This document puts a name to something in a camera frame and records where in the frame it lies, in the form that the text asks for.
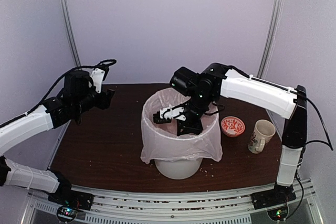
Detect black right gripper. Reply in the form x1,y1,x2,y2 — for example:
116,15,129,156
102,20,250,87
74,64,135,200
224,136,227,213
176,92,214,137

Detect translucent pink plastic bag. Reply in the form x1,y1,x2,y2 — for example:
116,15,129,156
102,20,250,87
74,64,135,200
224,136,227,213
140,88,223,165

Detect white plastic trash bin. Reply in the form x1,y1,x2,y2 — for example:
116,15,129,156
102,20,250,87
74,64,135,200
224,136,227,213
154,158,203,180

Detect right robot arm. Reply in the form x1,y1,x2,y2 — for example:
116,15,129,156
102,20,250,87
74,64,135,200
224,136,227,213
161,63,307,204

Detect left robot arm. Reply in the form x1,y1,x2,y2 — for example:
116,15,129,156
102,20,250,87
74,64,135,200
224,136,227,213
1,65,114,205

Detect red patterned ceramic bowl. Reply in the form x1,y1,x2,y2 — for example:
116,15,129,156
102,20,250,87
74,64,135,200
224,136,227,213
220,116,245,137

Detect cream patterned ceramic mug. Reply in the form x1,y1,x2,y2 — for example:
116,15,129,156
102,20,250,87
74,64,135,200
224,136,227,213
248,120,276,154

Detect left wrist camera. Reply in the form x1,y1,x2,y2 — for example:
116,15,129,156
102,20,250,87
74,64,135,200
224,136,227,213
90,65,109,93

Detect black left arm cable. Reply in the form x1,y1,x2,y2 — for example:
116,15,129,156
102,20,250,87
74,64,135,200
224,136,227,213
0,59,117,127

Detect right aluminium frame post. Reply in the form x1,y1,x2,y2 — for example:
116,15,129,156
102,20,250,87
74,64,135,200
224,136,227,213
257,0,284,79

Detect aluminium frame post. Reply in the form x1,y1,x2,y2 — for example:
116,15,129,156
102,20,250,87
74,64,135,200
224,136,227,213
257,0,284,79
60,0,81,67

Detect left aluminium frame post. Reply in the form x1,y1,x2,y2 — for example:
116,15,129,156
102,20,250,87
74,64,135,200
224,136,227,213
60,0,81,67

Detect front aluminium rail base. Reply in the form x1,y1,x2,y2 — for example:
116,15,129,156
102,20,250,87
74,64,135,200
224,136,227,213
20,182,323,224

